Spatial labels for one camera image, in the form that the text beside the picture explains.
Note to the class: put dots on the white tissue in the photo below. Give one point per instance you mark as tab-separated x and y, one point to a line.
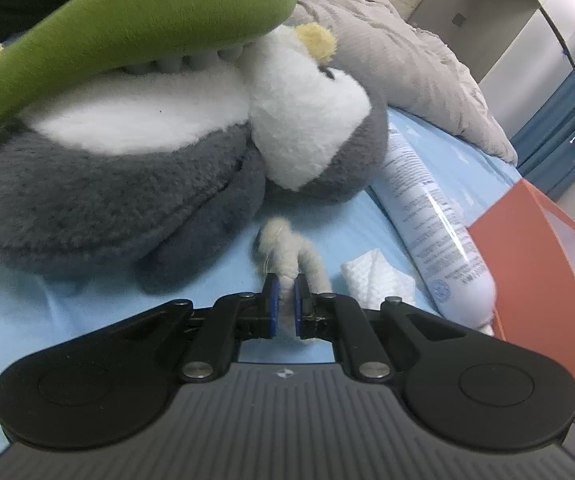
371	278

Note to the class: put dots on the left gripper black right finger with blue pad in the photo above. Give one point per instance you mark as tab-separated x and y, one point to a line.
340	320

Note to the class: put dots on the pink cardboard box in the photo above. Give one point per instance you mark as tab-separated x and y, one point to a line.
528	243

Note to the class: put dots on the green snake plush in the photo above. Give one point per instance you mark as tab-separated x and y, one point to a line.
84	38

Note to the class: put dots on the blue curtain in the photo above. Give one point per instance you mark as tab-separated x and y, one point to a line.
546	144

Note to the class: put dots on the grey white penguin plush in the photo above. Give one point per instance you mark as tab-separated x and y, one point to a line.
161	171

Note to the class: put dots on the grey duvet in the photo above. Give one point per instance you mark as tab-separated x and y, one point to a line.
414	70

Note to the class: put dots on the white spray bottle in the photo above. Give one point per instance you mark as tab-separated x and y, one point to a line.
441	248

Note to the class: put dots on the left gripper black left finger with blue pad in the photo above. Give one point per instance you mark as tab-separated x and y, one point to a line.
232	320

